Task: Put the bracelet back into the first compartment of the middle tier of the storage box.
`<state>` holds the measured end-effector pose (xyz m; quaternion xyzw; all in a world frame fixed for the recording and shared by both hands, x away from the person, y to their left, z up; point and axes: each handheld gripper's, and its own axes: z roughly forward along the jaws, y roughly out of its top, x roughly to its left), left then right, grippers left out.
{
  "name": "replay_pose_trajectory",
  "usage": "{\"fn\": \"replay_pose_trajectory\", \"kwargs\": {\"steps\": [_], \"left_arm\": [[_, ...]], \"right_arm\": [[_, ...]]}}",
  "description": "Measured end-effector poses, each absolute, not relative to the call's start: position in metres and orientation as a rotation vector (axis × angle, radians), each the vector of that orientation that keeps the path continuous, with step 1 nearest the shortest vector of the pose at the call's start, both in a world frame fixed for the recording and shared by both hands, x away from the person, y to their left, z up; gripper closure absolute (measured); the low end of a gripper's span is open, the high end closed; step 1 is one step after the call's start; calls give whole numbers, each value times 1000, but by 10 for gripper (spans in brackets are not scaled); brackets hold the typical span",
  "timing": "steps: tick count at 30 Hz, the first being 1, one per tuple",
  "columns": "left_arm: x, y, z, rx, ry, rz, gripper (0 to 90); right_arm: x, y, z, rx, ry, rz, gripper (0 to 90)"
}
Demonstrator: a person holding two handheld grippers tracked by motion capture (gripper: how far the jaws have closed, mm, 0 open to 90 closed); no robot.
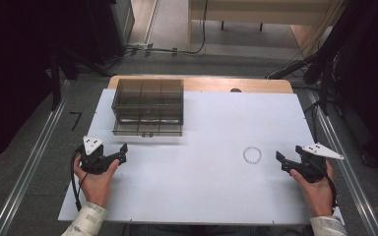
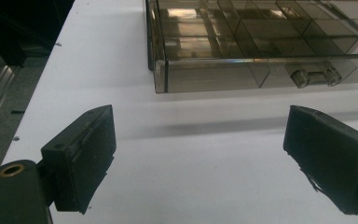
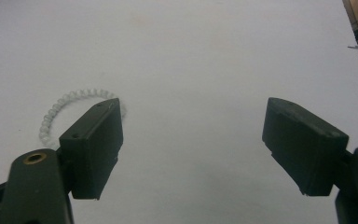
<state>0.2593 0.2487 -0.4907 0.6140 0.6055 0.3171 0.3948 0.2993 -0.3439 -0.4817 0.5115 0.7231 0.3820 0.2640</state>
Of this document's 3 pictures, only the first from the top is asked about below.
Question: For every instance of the white table board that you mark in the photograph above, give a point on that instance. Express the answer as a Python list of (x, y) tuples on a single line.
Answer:
[(193, 183)]

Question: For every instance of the black metal stand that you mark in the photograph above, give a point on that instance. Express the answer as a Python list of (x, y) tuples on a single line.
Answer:
[(308, 62)]

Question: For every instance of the light wooden bench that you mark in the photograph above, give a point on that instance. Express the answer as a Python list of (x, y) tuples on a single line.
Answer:
[(252, 13)]

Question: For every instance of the metal floor rail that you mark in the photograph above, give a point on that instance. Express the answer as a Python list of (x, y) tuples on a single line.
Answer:
[(29, 157), (351, 177)]

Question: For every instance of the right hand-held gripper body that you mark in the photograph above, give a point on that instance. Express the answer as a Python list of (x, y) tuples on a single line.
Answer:
[(310, 168)]

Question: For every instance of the black cabinet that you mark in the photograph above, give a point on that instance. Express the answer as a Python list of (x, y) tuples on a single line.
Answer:
[(111, 29)]

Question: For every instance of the person's right hand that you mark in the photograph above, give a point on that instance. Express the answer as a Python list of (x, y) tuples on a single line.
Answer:
[(318, 196)]

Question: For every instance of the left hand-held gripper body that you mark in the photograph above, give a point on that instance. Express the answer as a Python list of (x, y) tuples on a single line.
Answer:
[(93, 160)]

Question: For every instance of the wooden table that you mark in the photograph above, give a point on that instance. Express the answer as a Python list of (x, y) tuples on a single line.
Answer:
[(210, 84)]

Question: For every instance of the person's left hand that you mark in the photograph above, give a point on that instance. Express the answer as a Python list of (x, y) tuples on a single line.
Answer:
[(95, 187)]

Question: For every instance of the smoky clear drawer organizer box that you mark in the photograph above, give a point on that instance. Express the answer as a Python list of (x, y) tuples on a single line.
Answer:
[(147, 98)]

